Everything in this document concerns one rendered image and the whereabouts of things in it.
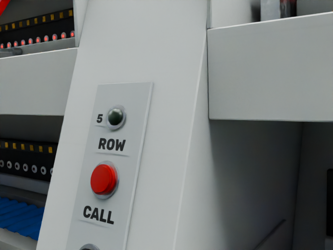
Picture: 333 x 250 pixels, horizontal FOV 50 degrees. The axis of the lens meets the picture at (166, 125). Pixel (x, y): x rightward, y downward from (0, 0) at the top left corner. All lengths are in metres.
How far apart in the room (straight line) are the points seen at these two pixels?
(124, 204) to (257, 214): 0.11
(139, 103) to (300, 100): 0.08
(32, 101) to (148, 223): 0.15
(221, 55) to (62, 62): 0.12
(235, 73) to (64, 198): 0.12
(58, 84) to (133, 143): 0.09
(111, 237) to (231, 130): 0.09
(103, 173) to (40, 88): 0.11
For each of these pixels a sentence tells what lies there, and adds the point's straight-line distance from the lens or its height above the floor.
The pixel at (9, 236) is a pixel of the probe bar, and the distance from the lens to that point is 0.39.
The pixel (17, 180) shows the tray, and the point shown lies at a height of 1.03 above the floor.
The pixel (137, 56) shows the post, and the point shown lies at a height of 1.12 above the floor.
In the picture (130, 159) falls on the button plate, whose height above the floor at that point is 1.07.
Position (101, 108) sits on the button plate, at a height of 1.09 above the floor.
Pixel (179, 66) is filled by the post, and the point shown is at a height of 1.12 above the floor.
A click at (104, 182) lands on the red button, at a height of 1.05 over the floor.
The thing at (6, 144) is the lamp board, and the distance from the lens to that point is 0.58.
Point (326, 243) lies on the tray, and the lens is 0.32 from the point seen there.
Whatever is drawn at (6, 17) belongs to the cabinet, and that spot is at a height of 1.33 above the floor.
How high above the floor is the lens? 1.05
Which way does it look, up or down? 10 degrees up
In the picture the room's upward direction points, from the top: 9 degrees clockwise
